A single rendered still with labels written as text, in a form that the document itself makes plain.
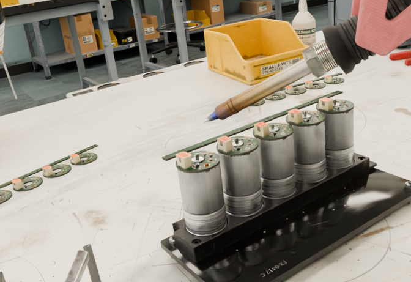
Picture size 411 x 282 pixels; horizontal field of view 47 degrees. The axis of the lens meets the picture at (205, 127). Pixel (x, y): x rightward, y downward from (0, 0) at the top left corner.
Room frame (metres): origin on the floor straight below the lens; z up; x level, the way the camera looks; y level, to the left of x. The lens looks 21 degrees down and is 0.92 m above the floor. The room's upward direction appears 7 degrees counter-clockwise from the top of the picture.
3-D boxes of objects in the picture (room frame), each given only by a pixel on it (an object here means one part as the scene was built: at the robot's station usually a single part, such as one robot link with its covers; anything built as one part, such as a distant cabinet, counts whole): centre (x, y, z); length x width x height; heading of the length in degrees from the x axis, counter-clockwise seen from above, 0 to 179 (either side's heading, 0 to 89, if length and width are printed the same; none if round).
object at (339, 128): (0.30, -0.09, 0.79); 0.02 x 0.02 x 0.05
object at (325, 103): (0.29, -0.08, 0.82); 0.01 x 0.01 x 0.01; 32
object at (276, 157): (0.27, -0.04, 0.79); 0.02 x 0.02 x 0.05
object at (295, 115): (0.28, -0.06, 0.82); 0.01 x 0.01 x 0.01; 32
